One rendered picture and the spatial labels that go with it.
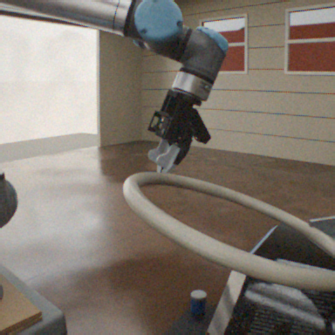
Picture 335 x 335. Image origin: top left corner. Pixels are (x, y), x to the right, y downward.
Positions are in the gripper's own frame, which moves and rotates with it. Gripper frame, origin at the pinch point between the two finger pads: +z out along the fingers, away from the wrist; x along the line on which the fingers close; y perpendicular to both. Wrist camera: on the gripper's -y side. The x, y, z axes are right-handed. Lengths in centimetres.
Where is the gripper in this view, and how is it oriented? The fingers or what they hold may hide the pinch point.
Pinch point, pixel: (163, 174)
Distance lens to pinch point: 83.1
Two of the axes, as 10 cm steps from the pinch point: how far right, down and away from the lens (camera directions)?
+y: -7.2, -1.8, -6.7
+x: 5.8, 3.7, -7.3
